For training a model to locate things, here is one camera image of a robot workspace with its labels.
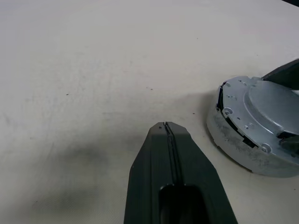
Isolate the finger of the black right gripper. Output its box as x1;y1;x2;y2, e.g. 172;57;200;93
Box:
278;133;299;160
261;58;299;91

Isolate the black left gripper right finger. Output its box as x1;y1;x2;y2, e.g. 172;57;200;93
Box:
166;121;239;224

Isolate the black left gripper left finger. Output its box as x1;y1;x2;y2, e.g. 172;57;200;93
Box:
123;121;175;224

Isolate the silver round motor cover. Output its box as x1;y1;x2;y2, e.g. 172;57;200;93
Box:
216;75;299;153

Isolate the copper wound stator housing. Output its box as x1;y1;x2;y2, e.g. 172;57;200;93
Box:
206;109;299;179

